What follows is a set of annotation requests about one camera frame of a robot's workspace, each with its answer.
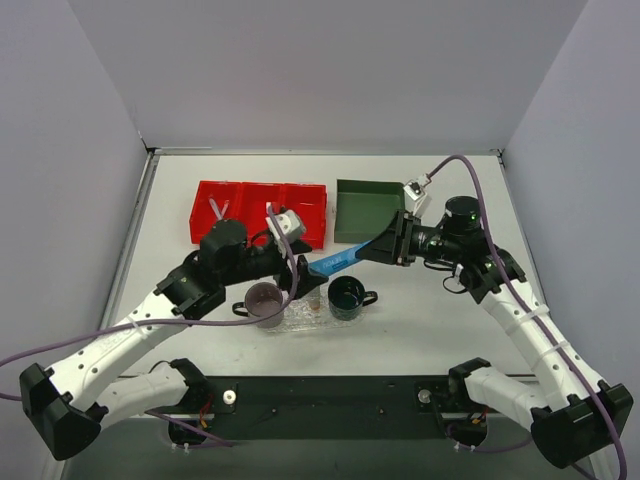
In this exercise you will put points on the mauve mug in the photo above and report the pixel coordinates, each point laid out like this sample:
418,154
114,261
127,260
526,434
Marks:
262,300

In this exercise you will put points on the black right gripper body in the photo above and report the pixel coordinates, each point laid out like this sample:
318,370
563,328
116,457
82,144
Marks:
404,239

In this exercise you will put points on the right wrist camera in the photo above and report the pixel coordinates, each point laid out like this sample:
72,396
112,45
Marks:
417,198

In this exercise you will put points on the clear textured oval tray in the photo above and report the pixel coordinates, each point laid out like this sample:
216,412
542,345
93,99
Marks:
290,327

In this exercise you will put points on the dark green mug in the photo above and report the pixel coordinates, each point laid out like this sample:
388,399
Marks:
347,297

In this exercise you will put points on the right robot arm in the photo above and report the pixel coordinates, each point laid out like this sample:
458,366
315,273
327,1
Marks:
573,412

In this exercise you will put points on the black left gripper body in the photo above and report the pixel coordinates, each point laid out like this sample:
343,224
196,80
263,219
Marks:
291,267

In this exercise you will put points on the clear textured holder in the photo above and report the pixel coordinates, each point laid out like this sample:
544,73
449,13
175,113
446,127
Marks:
298,312

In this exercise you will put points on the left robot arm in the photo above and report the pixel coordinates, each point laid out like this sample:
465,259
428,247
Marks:
71,401

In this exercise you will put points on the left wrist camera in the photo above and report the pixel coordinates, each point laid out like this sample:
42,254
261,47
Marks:
286,225

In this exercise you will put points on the blue toothpaste tube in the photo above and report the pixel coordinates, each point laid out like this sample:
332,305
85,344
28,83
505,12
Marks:
328,266

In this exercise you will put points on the pink wrapped toothbrush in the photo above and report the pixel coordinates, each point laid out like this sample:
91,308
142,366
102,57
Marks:
223,210

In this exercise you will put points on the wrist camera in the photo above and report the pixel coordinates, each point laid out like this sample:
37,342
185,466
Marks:
417,198
286,225

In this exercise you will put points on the red compartment bin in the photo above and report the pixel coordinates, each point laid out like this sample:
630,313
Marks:
247,204

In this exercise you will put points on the green plastic bin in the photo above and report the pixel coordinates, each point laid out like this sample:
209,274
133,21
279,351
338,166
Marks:
365,208

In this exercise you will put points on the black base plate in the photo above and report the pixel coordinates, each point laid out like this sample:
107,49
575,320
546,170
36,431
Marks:
332,408

